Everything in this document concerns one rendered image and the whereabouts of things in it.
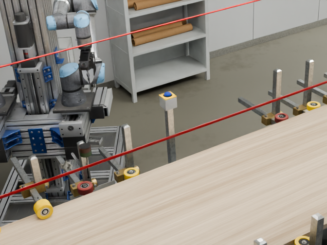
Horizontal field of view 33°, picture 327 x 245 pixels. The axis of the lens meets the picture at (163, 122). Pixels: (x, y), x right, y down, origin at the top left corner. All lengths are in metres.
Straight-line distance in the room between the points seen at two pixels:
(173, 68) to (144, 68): 0.31
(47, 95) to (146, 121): 1.82
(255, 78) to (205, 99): 0.69
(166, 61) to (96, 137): 1.77
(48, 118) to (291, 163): 1.46
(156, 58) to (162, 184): 3.30
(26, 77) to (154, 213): 1.27
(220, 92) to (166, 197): 3.00
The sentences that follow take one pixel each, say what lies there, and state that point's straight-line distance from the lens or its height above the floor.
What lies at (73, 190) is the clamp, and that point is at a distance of 2.91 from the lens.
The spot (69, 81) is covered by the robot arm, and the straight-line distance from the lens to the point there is 3.26.
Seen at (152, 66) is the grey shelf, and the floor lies 0.14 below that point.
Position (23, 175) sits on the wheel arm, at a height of 0.96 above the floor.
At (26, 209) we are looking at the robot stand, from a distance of 3.96.
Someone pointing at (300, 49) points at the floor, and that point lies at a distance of 6.61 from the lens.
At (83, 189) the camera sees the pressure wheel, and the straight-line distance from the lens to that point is 2.83.
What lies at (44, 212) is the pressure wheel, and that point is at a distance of 2.68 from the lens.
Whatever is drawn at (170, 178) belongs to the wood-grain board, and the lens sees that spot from 2.84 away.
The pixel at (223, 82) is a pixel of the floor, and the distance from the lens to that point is 5.81.
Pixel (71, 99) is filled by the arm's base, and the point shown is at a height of 1.08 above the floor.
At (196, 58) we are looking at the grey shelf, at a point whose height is 0.16.
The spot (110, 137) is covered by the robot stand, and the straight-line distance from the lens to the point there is 4.56.
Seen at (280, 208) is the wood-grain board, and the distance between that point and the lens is 2.65.
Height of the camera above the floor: 2.56
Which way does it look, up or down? 30 degrees down
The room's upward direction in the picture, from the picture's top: 4 degrees counter-clockwise
